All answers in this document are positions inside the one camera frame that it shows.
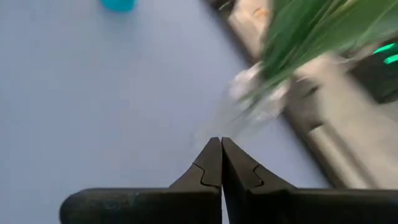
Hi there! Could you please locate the large white flower bunch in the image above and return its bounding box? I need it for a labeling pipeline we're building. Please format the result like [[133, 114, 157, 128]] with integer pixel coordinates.
[[239, 0, 398, 103]]

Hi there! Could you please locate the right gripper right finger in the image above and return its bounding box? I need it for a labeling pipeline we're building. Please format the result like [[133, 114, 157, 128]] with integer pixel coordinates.
[[221, 136, 398, 224]]

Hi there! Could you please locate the clear cut-glass vase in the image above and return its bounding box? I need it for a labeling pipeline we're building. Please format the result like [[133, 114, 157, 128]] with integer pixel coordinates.
[[195, 60, 295, 141]]

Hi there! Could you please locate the blue glass vase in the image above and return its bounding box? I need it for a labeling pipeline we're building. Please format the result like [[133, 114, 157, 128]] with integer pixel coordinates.
[[98, 0, 137, 14]]

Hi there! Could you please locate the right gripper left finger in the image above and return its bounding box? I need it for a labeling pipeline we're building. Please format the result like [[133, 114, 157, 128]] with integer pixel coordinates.
[[58, 136, 223, 224]]

